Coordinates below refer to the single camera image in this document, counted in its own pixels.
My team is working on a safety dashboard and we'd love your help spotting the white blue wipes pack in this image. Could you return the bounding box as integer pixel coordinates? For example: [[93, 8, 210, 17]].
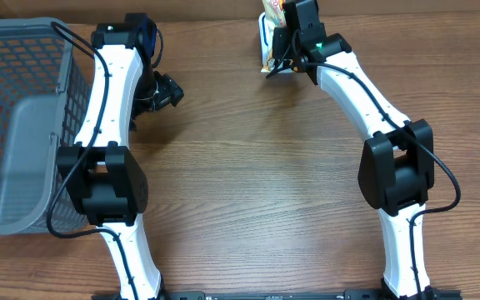
[[258, 0, 286, 73]]

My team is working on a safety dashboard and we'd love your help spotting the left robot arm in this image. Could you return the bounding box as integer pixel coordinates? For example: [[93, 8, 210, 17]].
[[46, 12, 184, 299]]

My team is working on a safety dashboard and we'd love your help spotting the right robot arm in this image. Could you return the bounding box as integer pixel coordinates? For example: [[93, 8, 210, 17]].
[[272, 1, 437, 299]]

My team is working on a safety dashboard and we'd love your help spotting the white barcode scanner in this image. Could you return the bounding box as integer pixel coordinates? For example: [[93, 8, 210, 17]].
[[258, 8, 292, 73]]

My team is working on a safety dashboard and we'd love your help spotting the grey plastic shopping basket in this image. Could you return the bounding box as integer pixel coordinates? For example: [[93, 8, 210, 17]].
[[0, 17, 91, 235]]

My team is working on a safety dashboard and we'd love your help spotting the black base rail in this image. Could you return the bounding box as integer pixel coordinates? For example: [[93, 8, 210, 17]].
[[91, 288, 463, 300]]

